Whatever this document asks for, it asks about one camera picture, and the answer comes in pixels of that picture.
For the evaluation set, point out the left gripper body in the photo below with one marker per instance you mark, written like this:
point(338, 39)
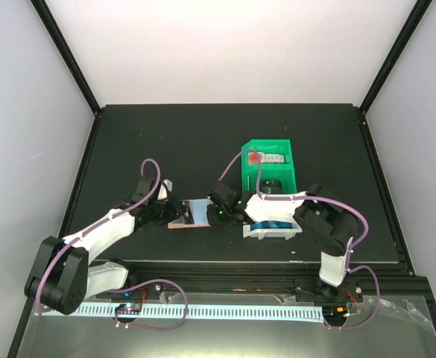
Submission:
point(162, 215)

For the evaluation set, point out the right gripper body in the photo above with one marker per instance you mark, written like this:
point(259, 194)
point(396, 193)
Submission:
point(226, 218)

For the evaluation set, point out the pink card holder wallet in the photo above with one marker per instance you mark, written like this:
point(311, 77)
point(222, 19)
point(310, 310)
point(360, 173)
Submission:
point(199, 214)

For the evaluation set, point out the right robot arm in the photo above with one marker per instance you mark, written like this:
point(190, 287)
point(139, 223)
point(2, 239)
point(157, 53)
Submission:
point(335, 227)

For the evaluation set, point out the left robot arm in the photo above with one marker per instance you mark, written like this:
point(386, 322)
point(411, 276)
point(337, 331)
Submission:
point(87, 246)

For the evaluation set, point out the blue cards stack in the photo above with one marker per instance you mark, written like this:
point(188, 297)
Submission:
point(271, 225)

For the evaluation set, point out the black cards stack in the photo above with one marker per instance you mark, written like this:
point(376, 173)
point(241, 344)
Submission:
point(271, 187)

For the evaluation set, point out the red white cards stack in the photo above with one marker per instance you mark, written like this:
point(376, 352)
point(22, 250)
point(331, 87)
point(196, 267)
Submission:
point(264, 158)

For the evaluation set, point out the white storage bin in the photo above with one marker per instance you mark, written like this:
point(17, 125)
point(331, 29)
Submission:
point(285, 234)

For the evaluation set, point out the small circuit board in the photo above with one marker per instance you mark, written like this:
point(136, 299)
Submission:
point(128, 309)

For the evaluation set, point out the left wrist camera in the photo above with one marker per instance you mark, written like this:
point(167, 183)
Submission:
point(165, 190)

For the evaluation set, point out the light blue slotted cable duct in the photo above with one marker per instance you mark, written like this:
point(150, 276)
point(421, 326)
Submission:
point(206, 312)

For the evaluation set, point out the black aluminium rail frame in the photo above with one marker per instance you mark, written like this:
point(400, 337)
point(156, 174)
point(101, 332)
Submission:
point(306, 286)

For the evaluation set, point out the left frame post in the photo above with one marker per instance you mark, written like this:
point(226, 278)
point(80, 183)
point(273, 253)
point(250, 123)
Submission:
point(47, 18)

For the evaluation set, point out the frame post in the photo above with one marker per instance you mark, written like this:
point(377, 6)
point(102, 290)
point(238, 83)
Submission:
point(406, 32)
point(47, 18)

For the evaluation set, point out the right frame post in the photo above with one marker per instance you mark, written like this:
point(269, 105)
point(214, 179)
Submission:
point(406, 32)

